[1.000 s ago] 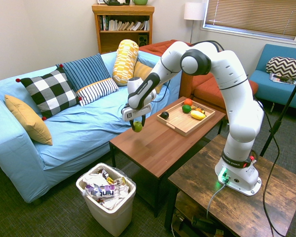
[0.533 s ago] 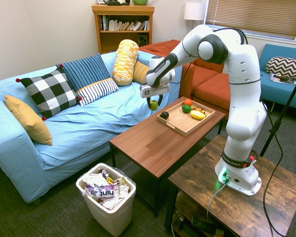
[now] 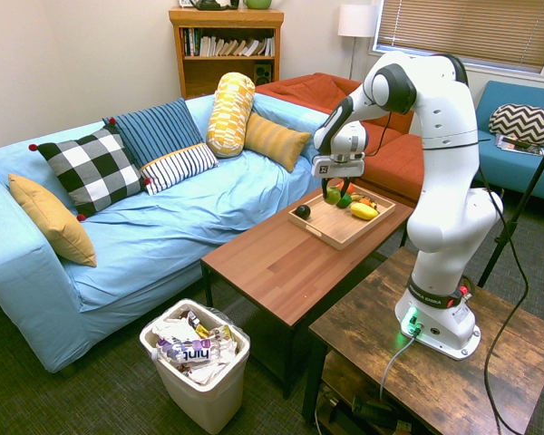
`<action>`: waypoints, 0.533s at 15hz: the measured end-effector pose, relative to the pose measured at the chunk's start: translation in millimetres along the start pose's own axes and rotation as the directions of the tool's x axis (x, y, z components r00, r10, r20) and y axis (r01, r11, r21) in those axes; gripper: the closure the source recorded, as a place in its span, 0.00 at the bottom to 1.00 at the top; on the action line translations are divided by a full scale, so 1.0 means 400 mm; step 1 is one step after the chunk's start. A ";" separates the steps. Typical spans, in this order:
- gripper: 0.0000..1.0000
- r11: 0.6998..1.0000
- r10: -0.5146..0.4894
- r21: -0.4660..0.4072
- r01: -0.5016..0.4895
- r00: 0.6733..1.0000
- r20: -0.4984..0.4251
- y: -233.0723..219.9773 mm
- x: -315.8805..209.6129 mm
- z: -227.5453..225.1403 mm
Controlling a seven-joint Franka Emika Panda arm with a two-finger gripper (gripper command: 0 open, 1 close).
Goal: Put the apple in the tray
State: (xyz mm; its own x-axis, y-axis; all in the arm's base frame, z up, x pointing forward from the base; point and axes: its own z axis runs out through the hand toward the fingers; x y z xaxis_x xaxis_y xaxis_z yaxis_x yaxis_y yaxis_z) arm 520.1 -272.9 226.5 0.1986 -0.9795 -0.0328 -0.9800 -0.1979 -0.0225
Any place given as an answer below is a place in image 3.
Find wooden window blinds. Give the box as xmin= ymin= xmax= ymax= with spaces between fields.
xmin=374 ymin=0 xmax=544 ymax=76

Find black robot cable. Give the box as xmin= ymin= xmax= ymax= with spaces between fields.
xmin=364 ymin=111 xmax=530 ymax=435

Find grey base cable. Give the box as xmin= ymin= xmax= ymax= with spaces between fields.
xmin=379 ymin=333 xmax=419 ymax=402

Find rustic dark wood table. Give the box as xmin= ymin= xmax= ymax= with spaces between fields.
xmin=301 ymin=246 xmax=544 ymax=435

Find purple labelled plastic bottle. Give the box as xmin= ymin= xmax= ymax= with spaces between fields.
xmin=156 ymin=337 xmax=217 ymax=367

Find overripe spotted banana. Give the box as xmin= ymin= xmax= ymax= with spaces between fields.
xmin=349 ymin=193 xmax=382 ymax=212

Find black white chevron pillow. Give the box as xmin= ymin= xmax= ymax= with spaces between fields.
xmin=488 ymin=102 xmax=544 ymax=150

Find black white shelf ornament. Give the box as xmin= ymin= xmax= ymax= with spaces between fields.
xmin=192 ymin=0 xmax=240 ymax=11

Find black camera stand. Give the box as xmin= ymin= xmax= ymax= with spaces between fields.
xmin=477 ymin=133 xmax=544 ymax=289

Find yellow mango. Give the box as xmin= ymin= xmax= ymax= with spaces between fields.
xmin=350 ymin=202 xmax=380 ymax=221

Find blue striped pillow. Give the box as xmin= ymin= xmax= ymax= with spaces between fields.
xmin=102 ymin=97 xmax=219 ymax=197

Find teal sofa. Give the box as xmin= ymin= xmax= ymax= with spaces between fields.
xmin=473 ymin=80 xmax=544 ymax=205

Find light blue covered sofa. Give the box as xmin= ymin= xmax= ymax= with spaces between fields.
xmin=0 ymin=92 xmax=332 ymax=375

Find orange sofa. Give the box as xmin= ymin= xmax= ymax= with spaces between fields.
xmin=255 ymin=72 xmax=425 ymax=205

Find wooden bookshelf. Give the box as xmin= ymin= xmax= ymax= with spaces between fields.
xmin=168 ymin=6 xmax=286 ymax=100

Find reddish wooden coffee table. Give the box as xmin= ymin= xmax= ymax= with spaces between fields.
xmin=200 ymin=185 xmax=413 ymax=400

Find white plastic trash bin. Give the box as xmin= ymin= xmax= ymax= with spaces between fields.
xmin=139 ymin=297 xmax=251 ymax=435

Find yellow patterned bolster pillow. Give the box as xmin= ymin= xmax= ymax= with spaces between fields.
xmin=205 ymin=72 xmax=257 ymax=159

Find magazine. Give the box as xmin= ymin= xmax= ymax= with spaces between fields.
xmin=494 ymin=133 xmax=544 ymax=157

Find white shade floor lamp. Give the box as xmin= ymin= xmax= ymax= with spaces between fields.
xmin=337 ymin=3 xmax=380 ymax=82

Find plain mustard pillow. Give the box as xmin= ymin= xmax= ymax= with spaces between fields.
xmin=7 ymin=173 xmax=98 ymax=268

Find striped mustard pillow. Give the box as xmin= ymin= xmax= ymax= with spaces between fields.
xmin=243 ymin=111 xmax=313 ymax=173

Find light wooden tray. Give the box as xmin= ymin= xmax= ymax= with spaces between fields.
xmin=287 ymin=183 xmax=397 ymax=251

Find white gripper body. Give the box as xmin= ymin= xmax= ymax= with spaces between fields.
xmin=311 ymin=152 xmax=366 ymax=179

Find black white checked pillow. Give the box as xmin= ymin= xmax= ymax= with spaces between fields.
xmin=28 ymin=117 xmax=151 ymax=223

